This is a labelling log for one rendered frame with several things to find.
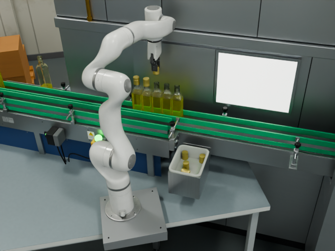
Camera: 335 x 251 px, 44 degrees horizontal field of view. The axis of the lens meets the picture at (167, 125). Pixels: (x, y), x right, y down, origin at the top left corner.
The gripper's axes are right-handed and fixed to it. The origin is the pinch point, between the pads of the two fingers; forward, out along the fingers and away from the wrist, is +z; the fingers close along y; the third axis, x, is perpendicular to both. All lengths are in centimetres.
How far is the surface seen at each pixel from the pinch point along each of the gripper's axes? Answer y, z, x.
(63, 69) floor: -208, 141, -193
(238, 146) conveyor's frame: 7, 40, 48
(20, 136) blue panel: 12, 56, -89
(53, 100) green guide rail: 5, 29, -64
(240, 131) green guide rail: 5, 30, 48
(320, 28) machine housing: -14, -23, 79
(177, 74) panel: -11.8, 10.5, 8.6
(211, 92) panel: -11.5, 19.4, 28.0
